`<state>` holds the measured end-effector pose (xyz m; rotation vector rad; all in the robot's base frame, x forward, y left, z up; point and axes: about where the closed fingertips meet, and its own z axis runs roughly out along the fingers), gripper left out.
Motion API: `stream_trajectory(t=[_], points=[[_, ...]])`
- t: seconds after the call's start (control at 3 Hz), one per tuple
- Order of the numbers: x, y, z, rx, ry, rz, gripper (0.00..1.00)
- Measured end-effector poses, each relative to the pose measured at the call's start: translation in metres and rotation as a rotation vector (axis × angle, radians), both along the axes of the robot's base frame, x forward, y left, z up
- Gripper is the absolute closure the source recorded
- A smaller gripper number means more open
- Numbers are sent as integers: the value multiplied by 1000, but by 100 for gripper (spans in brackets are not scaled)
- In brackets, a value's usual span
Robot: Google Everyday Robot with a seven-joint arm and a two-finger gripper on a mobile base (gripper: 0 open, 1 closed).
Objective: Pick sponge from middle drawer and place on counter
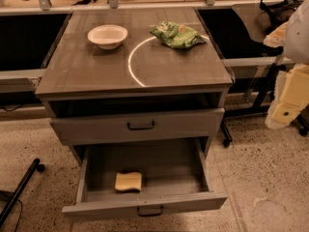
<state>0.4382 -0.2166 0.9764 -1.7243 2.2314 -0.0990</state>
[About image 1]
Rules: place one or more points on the grey drawer cabinet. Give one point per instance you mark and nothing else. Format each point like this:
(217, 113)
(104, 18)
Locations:
(141, 75)

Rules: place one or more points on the yellow sponge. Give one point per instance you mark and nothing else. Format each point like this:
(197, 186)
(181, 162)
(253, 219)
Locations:
(128, 181)

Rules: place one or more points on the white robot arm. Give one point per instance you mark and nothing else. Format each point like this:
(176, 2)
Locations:
(293, 35)

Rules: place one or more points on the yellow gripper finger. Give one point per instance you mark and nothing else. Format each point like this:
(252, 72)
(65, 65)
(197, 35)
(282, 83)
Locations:
(291, 96)

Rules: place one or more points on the white bowl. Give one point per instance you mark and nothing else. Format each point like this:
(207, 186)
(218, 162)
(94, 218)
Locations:
(107, 36)

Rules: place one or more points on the black floor stand leg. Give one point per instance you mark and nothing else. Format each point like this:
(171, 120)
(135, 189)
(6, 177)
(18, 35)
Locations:
(12, 197)

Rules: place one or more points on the green chip bag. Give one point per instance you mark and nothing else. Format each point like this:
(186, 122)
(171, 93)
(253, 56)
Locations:
(177, 36)

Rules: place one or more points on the black headset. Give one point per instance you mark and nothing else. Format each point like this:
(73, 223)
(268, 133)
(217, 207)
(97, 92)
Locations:
(280, 12)

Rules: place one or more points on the closed grey upper drawer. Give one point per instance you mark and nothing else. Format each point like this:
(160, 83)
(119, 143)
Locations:
(137, 126)

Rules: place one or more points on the open grey lower drawer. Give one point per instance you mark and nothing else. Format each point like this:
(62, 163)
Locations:
(174, 180)

